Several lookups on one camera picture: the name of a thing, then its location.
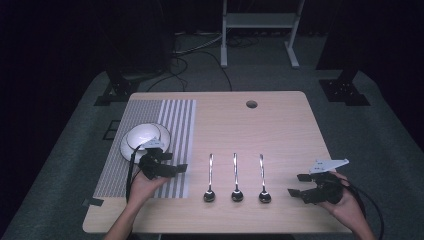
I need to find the metal spoon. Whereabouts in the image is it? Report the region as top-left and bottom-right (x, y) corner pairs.
(203, 152), (217, 204)
(230, 152), (245, 203)
(257, 153), (273, 205)

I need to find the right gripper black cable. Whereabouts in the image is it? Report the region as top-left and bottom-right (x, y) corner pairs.
(339, 178), (385, 240)

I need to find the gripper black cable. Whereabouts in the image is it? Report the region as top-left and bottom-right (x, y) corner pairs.
(125, 142), (149, 203)
(339, 178), (385, 240)

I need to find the person's left hand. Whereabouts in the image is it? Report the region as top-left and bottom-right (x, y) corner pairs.
(127, 169), (172, 207)

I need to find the white plate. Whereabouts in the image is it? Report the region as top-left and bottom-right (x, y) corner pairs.
(119, 123), (172, 165)

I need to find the black square floor frame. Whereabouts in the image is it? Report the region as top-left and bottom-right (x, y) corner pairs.
(102, 119), (122, 141)

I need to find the person's right hand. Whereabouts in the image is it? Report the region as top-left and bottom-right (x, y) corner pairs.
(317, 170), (367, 232)

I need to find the black floor cable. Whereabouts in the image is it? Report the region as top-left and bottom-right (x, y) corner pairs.
(145, 49), (234, 93)

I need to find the grey striped placemat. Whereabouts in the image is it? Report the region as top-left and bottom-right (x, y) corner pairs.
(92, 98), (197, 200)

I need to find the black stand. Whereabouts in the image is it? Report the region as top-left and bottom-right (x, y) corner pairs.
(93, 0), (175, 107)
(315, 0), (372, 107)

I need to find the grey floor cable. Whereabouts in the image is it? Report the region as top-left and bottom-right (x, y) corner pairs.
(172, 32), (224, 56)

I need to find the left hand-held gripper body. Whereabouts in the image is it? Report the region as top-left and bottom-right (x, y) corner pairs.
(137, 138), (178, 181)

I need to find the white metal stand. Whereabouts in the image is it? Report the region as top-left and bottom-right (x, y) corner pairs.
(220, 0), (306, 70)

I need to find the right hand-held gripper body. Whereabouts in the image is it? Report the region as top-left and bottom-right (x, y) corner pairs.
(300, 158), (351, 205)

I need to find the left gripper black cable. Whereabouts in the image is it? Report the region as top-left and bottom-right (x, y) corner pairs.
(125, 142), (149, 203)

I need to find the dark tape strip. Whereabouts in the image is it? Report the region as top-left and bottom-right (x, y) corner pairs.
(82, 197), (105, 208)

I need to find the white bowl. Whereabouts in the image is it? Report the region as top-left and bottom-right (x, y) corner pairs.
(126, 122), (163, 151)

